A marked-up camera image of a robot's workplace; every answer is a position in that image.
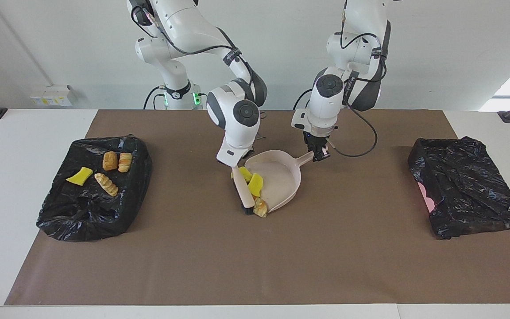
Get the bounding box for brown toy bread roll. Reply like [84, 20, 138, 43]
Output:
[102, 151, 119, 171]

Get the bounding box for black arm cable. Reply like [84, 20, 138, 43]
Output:
[326, 0, 390, 158]
[131, 0, 255, 89]

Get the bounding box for low black trash bag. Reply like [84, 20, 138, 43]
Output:
[407, 136, 510, 240]

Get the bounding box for white wall outlet box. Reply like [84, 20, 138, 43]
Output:
[28, 85, 73, 107]

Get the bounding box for tall black bag-lined bin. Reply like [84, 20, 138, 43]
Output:
[36, 135, 153, 242]

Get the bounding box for black right base cable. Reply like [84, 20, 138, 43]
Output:
[143, 86, 211, 110]

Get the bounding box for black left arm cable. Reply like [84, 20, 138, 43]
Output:
[326, 0, 390, 158]

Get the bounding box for brown paper table mat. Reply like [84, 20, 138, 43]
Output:
[4, 109, 510, 306]

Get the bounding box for pink bin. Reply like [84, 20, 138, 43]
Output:
[417, 181, 436, 213]

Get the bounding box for black left base cable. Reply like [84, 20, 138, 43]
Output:
[293, 89, 313, 110]

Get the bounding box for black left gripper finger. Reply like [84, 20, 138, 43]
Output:
[313, 145, 332, 163]

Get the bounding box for black base cable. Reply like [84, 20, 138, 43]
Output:
[143, 86, 211, 110]
[293, 89, 313, 110]

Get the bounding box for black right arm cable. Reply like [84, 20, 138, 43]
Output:
[131, 0, 255, 89]

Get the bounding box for beige hand brush black bristles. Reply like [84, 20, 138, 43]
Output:
[231, 165, 255, 216]

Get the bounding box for yellow green sponge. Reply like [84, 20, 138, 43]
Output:
[65, 167, 94, 186]

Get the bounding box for beige plastic dustpan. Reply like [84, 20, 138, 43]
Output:
[243, 150, 315, 213]

